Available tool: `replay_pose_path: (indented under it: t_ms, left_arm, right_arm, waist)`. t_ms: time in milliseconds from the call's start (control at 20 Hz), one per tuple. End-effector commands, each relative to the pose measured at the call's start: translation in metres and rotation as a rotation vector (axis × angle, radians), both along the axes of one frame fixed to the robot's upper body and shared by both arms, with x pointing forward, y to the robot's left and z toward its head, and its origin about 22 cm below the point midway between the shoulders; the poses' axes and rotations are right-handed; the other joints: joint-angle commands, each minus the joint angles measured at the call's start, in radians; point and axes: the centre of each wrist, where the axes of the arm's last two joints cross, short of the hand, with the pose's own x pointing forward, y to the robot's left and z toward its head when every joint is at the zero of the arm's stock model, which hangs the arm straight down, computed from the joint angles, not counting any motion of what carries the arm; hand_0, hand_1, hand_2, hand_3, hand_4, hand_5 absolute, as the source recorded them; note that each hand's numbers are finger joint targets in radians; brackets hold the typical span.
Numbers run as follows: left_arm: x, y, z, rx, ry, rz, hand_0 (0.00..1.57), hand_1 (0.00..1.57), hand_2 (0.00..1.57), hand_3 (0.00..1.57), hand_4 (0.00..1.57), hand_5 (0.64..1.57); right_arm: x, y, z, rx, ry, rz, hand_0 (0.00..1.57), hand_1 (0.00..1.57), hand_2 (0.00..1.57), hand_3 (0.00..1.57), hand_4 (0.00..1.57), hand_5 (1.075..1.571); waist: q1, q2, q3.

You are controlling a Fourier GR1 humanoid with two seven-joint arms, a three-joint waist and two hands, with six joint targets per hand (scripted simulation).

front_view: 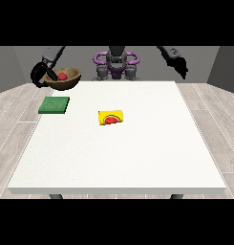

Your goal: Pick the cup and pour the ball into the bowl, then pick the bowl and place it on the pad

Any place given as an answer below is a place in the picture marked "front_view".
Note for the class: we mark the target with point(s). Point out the brown wooden bowl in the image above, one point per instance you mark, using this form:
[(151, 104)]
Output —
[(66, 79)]

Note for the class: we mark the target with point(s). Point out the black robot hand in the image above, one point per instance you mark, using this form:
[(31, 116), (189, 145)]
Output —
[(36, 75), (179, 66)]

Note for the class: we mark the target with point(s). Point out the small red ball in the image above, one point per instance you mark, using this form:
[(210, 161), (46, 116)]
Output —
[(62, 76)]

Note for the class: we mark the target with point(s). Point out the grey robot trunk purple rings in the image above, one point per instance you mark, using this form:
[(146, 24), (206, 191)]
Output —
[(116, 65)]

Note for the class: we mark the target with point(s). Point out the yellow cup with melon print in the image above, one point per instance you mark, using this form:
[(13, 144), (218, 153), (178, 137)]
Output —
[(111, 117)]

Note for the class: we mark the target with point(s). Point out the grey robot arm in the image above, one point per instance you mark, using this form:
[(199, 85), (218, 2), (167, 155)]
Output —
[(51, 55), (168, 51)]

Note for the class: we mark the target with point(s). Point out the green square pad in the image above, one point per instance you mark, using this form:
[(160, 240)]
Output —
[(53, 105)]

